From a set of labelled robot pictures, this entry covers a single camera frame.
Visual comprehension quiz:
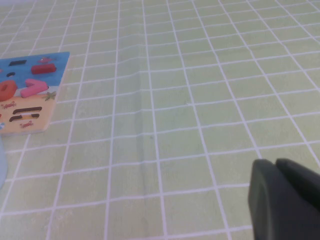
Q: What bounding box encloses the orange number ten piece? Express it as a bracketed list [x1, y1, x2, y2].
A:
[0, 79, 19, 102]

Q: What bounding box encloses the green white-checked tablecloth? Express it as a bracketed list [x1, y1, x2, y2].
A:
[0, 0, 320, 240]

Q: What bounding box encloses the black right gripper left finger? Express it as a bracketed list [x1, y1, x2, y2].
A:
[247, 158, 320, 240]

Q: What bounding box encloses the light blue plastic bowl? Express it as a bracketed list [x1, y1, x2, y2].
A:
[0, 136, 9, 191]

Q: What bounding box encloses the colourful wooden puzzle board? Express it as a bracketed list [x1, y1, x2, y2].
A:
[0, 51, 71, 138]

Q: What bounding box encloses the pink greater-than sign piece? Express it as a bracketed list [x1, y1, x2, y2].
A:
[19, 78, 49, 99]

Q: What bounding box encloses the red minus sign piece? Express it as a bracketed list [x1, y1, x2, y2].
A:
[31, 63, 57, 75]

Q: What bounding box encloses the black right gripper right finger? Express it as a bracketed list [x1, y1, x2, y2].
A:
[275, 157, 320, 214]

